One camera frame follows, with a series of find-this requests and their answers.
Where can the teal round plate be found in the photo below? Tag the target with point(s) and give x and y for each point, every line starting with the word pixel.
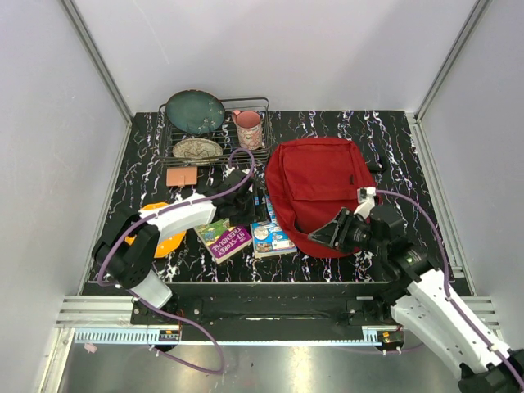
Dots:
pixel 195 112

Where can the pink patterned mug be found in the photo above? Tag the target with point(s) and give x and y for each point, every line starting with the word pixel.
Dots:
pixel 249 129

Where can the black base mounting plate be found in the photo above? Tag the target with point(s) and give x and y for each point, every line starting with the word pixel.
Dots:
pixel 335 303

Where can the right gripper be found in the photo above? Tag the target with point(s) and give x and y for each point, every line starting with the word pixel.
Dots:
pixel 334 233

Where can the beige patterned plate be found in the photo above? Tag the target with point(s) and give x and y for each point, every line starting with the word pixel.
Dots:
pixel 197 150

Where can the purple treehouse book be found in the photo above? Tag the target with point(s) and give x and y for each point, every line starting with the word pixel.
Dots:
pixel 222 239

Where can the pink leather wallet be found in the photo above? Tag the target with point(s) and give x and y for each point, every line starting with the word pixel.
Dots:
pixel 181 176

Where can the red student backpack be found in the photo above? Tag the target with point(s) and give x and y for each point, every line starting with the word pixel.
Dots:
pixel 308 181

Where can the dark wire dish rack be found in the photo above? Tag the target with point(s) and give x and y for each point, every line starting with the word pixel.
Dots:
pixel 225 136

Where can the aluminium frame rail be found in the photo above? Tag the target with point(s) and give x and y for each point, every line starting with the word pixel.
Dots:
pixel 123 320

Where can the blue cartoon book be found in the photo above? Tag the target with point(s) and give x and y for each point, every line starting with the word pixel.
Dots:
pixel 269 239

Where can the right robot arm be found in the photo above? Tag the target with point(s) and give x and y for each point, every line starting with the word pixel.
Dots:
pixel 420 299

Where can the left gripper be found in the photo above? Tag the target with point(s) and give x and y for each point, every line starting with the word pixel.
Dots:
pixel 256 214

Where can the orange yellow plate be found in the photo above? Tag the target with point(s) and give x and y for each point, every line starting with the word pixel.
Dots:
pixel 168 240

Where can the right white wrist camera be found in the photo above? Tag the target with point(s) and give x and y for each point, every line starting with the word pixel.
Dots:
pixel 366 197

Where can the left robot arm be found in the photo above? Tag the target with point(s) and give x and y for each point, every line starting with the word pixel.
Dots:
pixel 125 250

